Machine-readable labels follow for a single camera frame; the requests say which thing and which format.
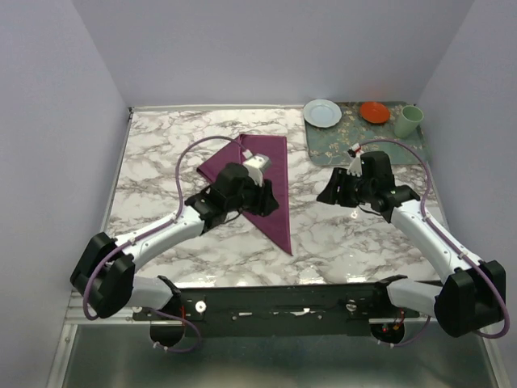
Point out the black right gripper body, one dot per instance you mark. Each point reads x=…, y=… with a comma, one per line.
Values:
x=367, y=187

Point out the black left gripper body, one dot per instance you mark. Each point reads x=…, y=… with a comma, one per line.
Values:
x=250, y=199

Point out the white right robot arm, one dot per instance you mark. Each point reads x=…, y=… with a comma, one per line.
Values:
x=472, y=295

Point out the orange bowl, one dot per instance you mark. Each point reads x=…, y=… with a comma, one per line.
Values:
x=374, y=112

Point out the light blue plate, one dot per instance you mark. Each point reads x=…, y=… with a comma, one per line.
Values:
x=322, y=113

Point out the green cup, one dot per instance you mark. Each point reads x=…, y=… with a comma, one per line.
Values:
x=408, y=120

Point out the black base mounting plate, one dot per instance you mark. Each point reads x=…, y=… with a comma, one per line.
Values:
x=347, y=309

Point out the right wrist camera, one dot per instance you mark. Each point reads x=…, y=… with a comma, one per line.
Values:
x=355, y=168

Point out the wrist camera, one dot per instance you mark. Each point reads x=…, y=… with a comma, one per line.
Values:
x=257, y=165
x=355, y=168

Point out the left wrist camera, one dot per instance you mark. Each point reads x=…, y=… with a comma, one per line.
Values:
x=257, y=165

